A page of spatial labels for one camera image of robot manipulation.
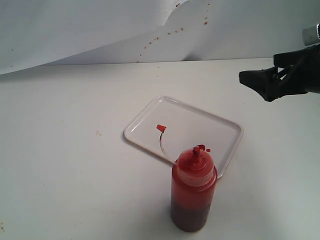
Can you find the red ketchup blob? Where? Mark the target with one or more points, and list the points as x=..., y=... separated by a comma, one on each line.
x=204, y=148

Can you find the white rectangular plastic tray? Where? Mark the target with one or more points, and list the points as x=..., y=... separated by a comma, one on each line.
x=166, y=127

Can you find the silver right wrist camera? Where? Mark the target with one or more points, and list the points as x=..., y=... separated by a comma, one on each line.
x=311, y=35

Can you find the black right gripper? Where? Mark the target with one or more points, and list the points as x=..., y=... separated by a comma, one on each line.
x=300, y=74

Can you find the red ketchup squeeze bottle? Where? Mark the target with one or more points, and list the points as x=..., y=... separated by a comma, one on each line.
x=193, y=182

